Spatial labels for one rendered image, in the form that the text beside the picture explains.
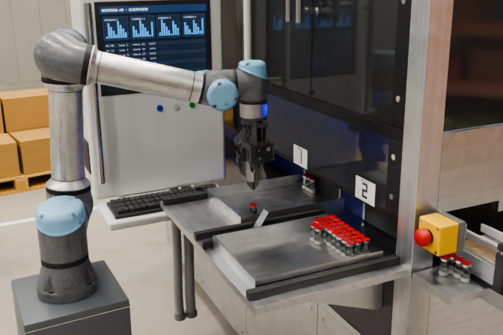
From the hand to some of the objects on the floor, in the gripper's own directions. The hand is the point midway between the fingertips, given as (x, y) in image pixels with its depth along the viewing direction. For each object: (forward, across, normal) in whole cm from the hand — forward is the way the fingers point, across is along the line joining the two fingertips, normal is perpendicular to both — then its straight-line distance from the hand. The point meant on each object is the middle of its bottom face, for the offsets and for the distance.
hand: (251, 184), depth 171 cm
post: (+99, +22, -43) cm, 110 cm away
